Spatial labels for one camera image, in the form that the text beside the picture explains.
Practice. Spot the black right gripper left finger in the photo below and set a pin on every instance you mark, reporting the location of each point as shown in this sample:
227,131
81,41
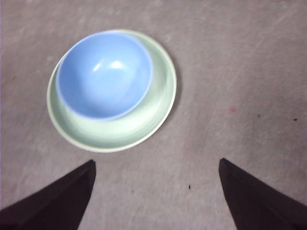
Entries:
55,206

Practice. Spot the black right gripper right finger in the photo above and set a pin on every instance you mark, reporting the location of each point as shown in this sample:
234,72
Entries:
259,206

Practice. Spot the green round plate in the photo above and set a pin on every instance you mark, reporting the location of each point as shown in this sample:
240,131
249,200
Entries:
108,134

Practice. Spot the blue ribbed bowl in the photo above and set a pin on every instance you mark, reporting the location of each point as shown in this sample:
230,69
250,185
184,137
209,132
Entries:
103,79

